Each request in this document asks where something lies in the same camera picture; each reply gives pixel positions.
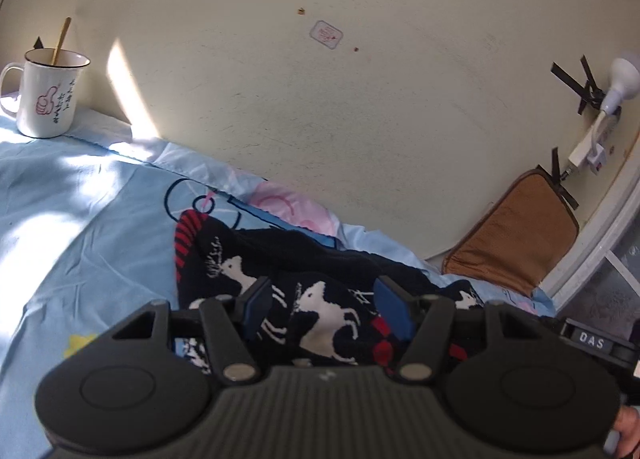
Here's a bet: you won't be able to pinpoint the white power strip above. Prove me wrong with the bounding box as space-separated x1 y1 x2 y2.
567 112 621 165

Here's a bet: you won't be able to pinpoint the white enamel mug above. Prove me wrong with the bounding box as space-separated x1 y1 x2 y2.
0 48 92 139

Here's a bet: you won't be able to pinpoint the brown seat cushion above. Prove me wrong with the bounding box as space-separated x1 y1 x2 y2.
442 166 581 297

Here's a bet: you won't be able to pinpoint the blue cartoon print bedsheet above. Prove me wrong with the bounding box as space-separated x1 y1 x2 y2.
0 109 556 459

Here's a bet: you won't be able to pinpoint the wooden spoon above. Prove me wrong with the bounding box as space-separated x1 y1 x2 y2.
50 16 72 65

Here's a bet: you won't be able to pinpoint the black tape strip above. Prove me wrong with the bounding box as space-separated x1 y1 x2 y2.
537 148 579 210

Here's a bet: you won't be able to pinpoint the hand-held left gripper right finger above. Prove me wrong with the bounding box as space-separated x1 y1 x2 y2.
375 275 548 382

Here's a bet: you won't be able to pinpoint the person's right hand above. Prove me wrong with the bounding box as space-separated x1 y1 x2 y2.
604 406 640 459

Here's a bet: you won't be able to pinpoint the crossed black tape strips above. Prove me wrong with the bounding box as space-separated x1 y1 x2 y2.
551 55 608 115

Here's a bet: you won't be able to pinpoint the small pink wall sticker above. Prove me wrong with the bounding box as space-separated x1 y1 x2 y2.
309 20 344 49

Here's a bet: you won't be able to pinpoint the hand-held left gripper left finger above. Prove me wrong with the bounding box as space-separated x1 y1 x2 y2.
107 276 273 385

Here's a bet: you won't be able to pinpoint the dark reindeer pattern sweater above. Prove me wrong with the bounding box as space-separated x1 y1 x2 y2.
172 209 493 375

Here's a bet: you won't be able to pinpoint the white window frame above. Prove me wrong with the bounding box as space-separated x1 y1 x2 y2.
540 139 640 325

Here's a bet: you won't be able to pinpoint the white bulb lamp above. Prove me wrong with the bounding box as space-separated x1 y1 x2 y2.
600 53 640 116

